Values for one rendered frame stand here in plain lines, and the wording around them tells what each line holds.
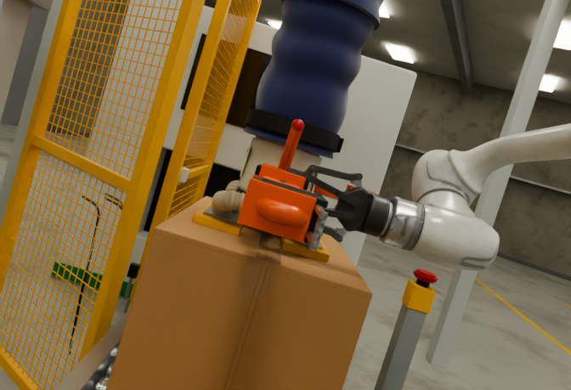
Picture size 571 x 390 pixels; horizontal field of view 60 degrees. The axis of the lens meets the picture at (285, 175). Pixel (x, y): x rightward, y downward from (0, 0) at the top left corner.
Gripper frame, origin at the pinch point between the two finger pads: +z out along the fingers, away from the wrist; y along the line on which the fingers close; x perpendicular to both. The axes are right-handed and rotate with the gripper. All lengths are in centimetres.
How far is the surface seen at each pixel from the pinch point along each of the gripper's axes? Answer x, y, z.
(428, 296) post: 49, 22, -52
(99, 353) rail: 39, 61, 32
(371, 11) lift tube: 18.2, -40.5, -8.3
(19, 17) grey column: 71, -21, 94
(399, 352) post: 49, 40, -49
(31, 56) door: 943, -25, 550
